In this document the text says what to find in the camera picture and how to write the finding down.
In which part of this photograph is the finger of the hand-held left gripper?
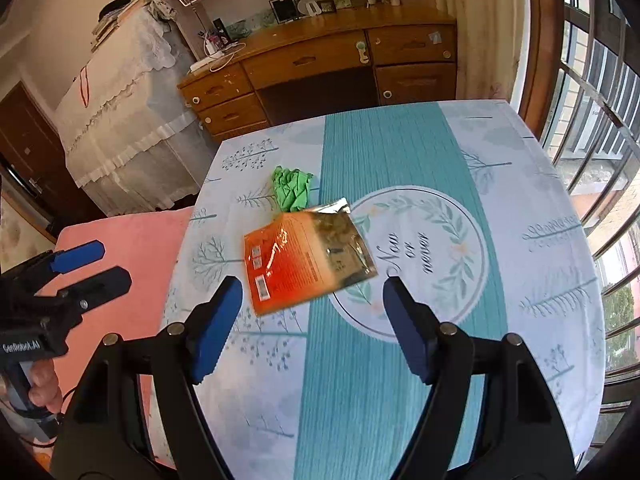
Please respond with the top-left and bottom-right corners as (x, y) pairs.
(0, 241), (105, 306)
(0, 266), (132, 333)

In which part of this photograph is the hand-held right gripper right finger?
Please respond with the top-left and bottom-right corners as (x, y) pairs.
(382, 276), (576, 480)

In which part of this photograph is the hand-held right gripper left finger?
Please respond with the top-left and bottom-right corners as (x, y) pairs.
(50, 275), (244, 480)

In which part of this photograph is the orange snack packet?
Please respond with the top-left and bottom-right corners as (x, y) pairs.
(243, 197), (378, 317)

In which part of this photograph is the person's left hand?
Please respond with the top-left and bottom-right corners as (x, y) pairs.
(27, 360), (63, 411)

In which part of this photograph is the brown wooden door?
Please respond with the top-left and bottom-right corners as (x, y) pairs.
(0, 82), (101, 241)

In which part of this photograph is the lace covered cabinet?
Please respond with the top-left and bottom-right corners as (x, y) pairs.
(54, 2), (213, 216)

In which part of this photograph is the green crumpled wrapper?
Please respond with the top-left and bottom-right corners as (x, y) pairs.
(270, 166), (316, 212)

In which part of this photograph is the white power strip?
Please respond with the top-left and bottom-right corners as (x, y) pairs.
(190, 57), (228, 75)

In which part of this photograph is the pile of books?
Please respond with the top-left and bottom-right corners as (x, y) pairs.
(91, 0), (151, 51)

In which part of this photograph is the wooden desk with drawers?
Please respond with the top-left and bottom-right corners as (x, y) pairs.
(177, 6), (458, 143)

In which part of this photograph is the cream curtain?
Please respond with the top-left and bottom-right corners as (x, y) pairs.
(435, 0), (526, 106)

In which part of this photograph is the window with metal grille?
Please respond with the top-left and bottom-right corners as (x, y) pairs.
(520, 0), (640, 466)

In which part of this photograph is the black picture frame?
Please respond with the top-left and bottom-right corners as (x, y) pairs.
(270, 0), (297, 23)

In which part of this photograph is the wooden window frame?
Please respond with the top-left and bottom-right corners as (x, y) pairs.
(520, 0), (566, 136)

